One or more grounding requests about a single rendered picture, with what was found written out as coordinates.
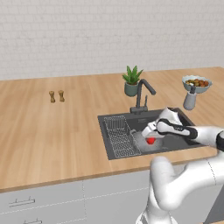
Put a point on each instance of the wooden shaker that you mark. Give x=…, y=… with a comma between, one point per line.
x=52, y=97
x=61, y=96

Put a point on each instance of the white drawer front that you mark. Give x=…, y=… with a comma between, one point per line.
x=52, y=195
x=64, y=214

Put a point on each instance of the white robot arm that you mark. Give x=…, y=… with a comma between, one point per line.
x=175, y=183

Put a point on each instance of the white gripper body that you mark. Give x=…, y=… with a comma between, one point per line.
x=150, y=130

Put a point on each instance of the red apple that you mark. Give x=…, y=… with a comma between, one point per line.
x=150, y=141

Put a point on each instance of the grey soap dispenser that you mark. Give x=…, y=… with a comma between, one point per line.
x=189, y=100

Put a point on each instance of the green potted plant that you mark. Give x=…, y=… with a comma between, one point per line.
x=131, y=83

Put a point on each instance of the white cupboard door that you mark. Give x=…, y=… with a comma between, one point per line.
x=116, y=198

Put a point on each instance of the dark grey sink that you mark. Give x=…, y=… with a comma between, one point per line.
x=175, y=143

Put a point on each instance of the dark grey sink faucet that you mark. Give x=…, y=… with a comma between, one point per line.
x=139, y=99

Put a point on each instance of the grey bowl of food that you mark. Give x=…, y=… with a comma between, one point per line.
x=197, y=84

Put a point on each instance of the grey colander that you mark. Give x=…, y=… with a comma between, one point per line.
x=140, y=145

